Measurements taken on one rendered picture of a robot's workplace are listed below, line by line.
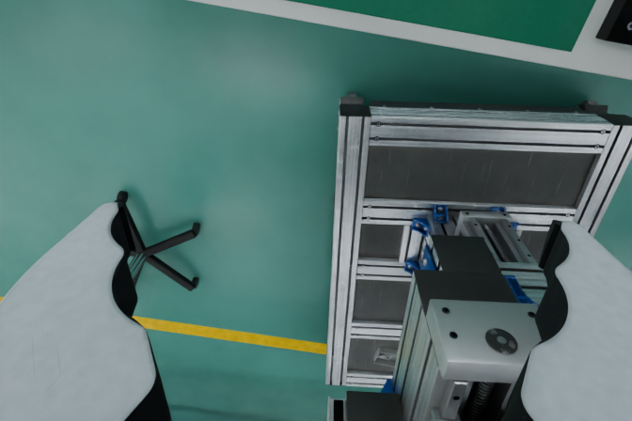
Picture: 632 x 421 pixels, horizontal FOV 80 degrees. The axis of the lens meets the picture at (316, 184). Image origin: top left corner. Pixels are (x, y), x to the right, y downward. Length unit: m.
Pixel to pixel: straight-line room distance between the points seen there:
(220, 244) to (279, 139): 0.56
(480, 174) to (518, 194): 0.15
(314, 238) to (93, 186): 0.90
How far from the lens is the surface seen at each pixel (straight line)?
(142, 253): 1.74
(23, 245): 2.13
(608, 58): 0.62
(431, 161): 1.21
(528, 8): 0.56
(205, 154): 1.47
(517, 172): 1.31
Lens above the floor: 1.26
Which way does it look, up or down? 60 degrees down
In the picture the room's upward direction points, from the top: 175 degrees counter-clockwise
